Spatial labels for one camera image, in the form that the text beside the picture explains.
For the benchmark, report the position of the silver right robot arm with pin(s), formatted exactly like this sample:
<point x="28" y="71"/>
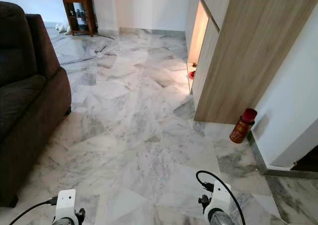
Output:
<point x="220" y="220"/>

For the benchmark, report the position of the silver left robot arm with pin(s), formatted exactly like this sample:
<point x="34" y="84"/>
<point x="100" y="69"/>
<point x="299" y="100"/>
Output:
<point x="67" y="222"/>

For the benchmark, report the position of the red cylindrical canister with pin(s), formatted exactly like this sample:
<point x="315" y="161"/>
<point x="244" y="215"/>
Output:
<point x="242" y="129"/>

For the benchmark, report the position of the dark brown fabric sofa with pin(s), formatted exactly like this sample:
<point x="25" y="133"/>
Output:
<point x="25" y="111"/>

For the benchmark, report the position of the small red bowl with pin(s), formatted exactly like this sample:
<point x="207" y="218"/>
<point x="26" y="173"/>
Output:
<point x="192" y="75"/>

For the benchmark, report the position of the light wood tall cabinet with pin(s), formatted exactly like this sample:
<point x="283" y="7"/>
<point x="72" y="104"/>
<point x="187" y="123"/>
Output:
<point x="253" y="61"/>

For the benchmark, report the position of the white slippers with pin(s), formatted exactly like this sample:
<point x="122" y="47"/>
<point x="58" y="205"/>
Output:
<point x="63" y="28"/>

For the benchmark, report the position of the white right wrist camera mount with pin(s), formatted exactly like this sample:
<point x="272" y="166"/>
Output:
<point x="221" y="197"/>

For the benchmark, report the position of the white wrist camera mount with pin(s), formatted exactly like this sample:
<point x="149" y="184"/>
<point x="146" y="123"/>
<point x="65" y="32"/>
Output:
<point x="221" y="197"/>
<point x="66" y="201"/>

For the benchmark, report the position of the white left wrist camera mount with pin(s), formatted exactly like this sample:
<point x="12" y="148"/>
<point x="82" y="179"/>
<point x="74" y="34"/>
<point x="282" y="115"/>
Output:
<point x="66" y="201"/>

